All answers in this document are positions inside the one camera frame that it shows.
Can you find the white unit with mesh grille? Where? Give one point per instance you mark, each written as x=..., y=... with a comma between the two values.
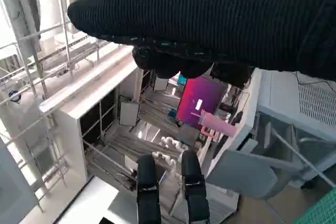
x=283, y=95

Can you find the green cutting mat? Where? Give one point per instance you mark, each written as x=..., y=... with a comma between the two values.
x=323, y=213

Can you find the white cabinet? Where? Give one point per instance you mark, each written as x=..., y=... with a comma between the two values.
x=68, y=119

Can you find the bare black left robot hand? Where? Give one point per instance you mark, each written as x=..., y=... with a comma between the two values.
x=147, y=197

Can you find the monitor with magenta screen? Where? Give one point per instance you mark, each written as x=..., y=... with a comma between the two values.
x=194, y=95

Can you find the pink tumbler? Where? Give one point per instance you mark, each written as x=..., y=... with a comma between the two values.
x=220, y=127

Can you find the grey chair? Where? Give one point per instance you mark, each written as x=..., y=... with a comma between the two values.
x=241, y=171

